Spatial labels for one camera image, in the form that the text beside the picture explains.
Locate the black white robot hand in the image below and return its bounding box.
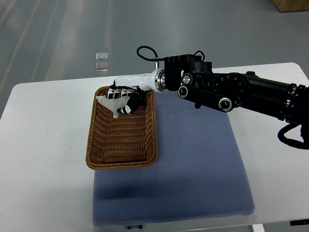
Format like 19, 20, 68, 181
107, 69, 168, 115

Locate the white bear figurine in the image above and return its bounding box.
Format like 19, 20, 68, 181
95, 96, 130, 118

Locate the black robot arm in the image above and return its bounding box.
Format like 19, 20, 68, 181
159, 54, 309, 125

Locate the brown wicker basket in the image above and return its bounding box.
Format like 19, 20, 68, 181
85, 91, 158, 170

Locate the clear floor tile lower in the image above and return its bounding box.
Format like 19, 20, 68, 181
96, 61, 109, 71

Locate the clear floor tile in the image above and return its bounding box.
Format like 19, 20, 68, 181
96, 52, 108, 60
96, 61, 109, 71

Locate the clear floor tile upper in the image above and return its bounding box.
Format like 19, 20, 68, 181
96, 52, 108, 60

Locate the blue fabric mat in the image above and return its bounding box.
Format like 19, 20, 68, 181
93, 92, 255, 226

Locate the wooden box corner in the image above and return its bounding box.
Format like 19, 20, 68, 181
272, 0, 309, 13

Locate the black cable loop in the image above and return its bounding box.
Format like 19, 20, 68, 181
277, 123, 309, 150

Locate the black table bracket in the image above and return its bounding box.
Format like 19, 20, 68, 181
290, 219, 309, 226

